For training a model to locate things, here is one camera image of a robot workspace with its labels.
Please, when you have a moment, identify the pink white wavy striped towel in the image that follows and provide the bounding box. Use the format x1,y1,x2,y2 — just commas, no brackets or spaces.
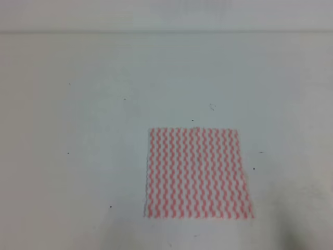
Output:
144,127,254,219

